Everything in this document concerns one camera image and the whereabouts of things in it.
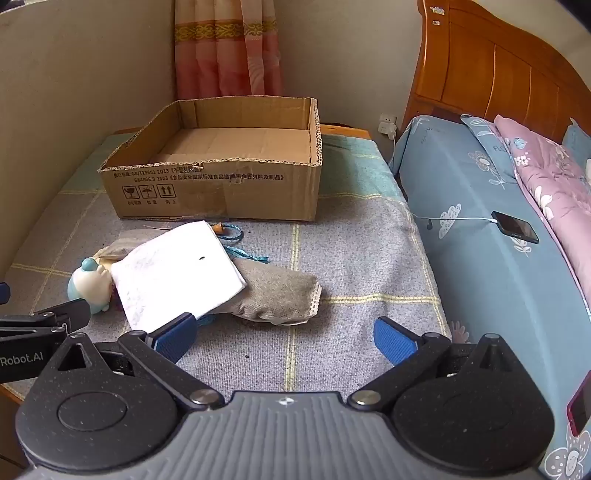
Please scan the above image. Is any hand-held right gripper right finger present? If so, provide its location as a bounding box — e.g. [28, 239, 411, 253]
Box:
[346, 317, 523, 411]

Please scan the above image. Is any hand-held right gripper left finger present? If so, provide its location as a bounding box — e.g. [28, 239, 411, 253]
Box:
[46, 312, 227, 414]

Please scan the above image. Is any blue and white toy figure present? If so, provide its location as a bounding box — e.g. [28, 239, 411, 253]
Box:
[67, 257, 114, 315]

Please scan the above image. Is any white cloth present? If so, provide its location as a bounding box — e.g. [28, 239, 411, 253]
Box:
[110, 220, 248, 332]

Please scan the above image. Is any teal string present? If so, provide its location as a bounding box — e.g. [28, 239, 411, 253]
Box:
[216, 223, 269, 265]

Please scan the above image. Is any grey cloth sleeve cover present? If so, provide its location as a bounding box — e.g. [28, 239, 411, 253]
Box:
[196, 256, 323, 326]

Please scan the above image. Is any cardboard box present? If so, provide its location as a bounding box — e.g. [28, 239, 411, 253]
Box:
[97, 95, 324, 223]

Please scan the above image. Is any blue floral bed sheet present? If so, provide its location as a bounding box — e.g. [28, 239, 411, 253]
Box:
[388, 114, 591, 480]

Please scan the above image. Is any black smartphone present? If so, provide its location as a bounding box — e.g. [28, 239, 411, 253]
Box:
[490, 210, 540, 245]

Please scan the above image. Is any red smartphone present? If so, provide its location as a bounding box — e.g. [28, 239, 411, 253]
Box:
[566, 370, 591, 438]

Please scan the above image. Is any wooden table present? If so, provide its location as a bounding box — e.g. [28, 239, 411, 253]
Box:
[0, 123, 374, 468]

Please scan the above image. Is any blue floral pillow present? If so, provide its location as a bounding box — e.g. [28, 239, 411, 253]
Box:
[460, 113, 520, 186]

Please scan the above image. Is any wooden bed headboard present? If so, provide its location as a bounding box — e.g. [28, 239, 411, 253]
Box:
[401, 0, 591, 153]

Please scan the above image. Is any pink patterned curtain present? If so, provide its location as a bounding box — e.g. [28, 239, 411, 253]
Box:
[173, 0, 284, 100]

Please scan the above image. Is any white charging cable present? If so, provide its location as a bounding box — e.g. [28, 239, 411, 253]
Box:
[390, 133, 500, 227]

